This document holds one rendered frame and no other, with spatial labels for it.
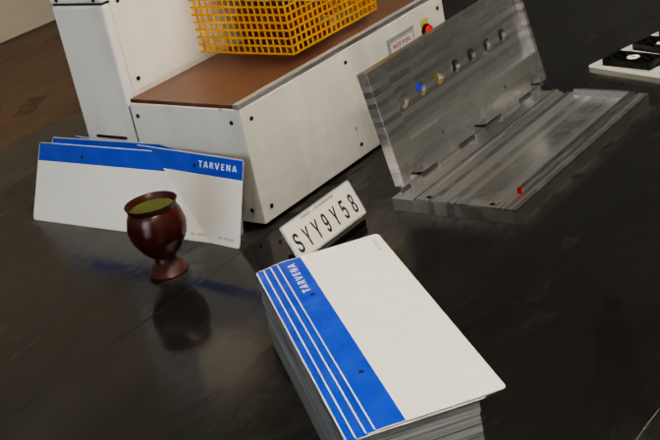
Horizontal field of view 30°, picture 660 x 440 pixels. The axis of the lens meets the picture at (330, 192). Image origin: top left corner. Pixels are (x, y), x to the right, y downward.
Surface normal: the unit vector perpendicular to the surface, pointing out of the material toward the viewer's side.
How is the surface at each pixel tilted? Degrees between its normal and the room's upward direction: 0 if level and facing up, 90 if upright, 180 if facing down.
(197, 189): 69
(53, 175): 63
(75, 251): 0
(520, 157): 0
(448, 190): 0
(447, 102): 80
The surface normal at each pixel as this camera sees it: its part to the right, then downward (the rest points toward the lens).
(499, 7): 0.74, -0.07
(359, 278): -0.19, -0.90
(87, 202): -0.58, -0.04
